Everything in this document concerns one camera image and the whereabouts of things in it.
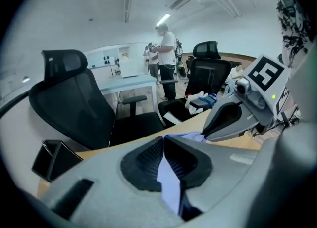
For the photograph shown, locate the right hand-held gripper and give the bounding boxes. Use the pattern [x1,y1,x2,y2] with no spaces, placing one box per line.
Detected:
[202,54,296,142]

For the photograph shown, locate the white and blue cloth bundle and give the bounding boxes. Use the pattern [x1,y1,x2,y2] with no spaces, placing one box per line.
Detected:
[184,91,219,114]

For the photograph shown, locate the white wall shelf unit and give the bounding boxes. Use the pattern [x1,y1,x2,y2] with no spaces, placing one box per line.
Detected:
[83,45,132,70]

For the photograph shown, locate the light blue long-sleeved shirt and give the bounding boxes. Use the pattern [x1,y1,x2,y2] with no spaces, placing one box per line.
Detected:
[157,131,208,217]

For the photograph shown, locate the black desk organizer box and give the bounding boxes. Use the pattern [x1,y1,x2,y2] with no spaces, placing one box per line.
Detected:
[31,139,84,182]

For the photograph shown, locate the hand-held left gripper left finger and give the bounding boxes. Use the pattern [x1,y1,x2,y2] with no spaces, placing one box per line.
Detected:
[41,136,184,228]

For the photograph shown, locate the white table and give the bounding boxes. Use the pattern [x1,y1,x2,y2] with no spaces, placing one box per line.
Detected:
[98,73,159,115]

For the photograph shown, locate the long ceiling light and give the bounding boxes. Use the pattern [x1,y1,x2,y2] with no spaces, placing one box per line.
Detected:
[156,13,172,27]

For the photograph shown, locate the ceiling air conditioner unit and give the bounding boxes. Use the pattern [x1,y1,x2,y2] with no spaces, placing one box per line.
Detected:
[169,0,197,11]

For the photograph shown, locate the white ceiling pipes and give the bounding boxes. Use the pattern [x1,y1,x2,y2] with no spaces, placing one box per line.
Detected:
[197,0,242,18]

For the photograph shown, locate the black mesh office chair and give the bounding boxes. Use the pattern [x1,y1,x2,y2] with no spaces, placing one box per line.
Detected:
[158,41,232,127]
[28,49,166,151]

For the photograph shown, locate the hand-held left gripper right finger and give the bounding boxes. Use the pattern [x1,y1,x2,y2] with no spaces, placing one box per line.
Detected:
[164,135,261,222]

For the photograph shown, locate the white box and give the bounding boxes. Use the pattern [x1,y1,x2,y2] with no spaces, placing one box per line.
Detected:
[120,58,139,79]

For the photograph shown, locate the person's printed white shirt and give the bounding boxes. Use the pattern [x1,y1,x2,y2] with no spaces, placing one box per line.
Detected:
[275,0,316,69]

